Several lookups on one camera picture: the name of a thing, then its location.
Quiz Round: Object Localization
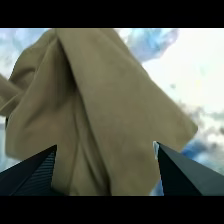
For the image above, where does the brown shirt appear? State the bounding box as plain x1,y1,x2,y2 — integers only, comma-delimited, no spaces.
0,27,199,197

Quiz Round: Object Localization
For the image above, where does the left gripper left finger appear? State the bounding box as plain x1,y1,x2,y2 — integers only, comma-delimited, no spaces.
0,144,65,197

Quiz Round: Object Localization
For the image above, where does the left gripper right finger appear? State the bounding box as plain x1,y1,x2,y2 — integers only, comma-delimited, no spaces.
156,142,224,197

